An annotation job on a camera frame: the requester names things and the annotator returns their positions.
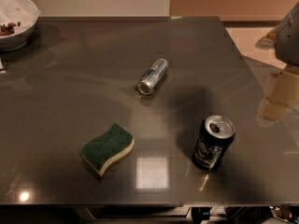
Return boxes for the red food bits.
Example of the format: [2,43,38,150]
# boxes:
[0,22,21,36]

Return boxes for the green yellow sponge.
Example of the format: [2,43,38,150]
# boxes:
[80,123,135,177]

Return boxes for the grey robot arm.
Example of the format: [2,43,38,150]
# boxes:
[256,3,299,127]

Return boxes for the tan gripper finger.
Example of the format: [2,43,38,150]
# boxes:
[258,98,288,121]
[264,66,299,107]

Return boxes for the white bowl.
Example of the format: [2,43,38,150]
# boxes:
[0,0,40,51]

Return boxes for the dark blue upright can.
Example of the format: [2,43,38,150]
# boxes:
[192,115,235,171]

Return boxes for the silver blue redbull can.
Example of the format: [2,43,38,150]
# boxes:
[137,58,169,95]

